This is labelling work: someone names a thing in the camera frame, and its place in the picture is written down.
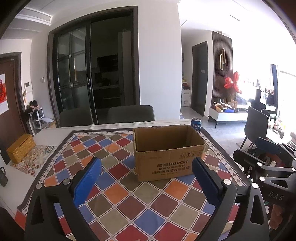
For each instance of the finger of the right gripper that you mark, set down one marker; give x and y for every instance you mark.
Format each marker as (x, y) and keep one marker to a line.
(255, 168)
(283, 151)

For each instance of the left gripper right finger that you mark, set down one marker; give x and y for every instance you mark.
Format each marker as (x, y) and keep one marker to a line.
(250, 222)

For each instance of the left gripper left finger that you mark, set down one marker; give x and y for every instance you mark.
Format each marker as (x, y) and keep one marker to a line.
(42, 222)

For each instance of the person right hand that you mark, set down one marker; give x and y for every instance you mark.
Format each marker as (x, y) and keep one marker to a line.
(276, 216)

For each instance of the dark chair right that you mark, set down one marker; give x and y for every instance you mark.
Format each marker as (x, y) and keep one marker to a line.
(256, 126)

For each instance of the black mug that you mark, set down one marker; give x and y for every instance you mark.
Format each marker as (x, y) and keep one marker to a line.
(3, 177)

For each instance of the white TV cabinet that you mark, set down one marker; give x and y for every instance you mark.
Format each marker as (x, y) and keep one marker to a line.
(218, 115)

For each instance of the patterned placemat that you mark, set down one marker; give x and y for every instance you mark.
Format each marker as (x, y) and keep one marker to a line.
(34, 160)

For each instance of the red bow decoration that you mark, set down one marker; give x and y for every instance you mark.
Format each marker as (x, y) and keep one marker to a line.
(232, 82)

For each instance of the blue Pepsi can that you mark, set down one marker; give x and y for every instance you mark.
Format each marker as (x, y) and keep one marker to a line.
(196, 124)

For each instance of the yellow woven tissue box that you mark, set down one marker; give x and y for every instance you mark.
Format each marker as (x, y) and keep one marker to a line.
(18, 150)

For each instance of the brown cardboard box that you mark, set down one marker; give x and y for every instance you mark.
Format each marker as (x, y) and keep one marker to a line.
(165, 152)

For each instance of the brown entrance door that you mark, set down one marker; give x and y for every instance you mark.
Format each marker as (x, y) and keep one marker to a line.
(13, 124)

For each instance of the grey dining chair left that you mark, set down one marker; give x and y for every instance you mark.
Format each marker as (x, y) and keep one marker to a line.
(76, 117)

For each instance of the red fu door poster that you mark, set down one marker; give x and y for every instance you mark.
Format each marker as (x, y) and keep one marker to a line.
(3, 94)

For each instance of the black glass sliding door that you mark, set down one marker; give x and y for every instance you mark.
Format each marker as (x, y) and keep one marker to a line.
(93, 63)

